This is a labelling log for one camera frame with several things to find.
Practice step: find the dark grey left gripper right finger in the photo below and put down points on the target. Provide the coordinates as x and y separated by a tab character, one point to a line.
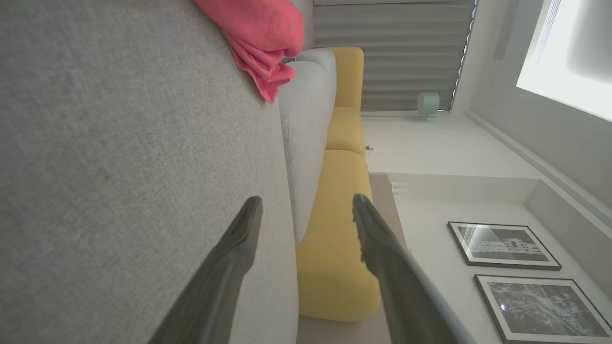
397	286

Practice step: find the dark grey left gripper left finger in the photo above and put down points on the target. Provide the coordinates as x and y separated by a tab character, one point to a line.
224	277

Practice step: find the red shorts with white trim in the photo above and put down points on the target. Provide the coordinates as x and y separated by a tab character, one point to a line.
258	33

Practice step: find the yellow sofa cushion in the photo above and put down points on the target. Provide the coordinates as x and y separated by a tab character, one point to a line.
334	239

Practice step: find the black framed monochrome picture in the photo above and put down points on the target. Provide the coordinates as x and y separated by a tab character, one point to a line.
507	246
545	310

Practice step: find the grey sofa back cushion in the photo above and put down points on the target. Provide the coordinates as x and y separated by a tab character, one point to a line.
306	143

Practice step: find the grey fabric sofa seat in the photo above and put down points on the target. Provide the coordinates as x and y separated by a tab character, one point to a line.
119	143

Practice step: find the mint green lamp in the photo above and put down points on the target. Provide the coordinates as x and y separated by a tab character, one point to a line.
428	102

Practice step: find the grey pleated curtain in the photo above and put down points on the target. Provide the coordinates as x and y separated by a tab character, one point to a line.
406	52

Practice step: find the bright white ceiling light panel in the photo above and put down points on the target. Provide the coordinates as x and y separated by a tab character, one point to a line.
569	52

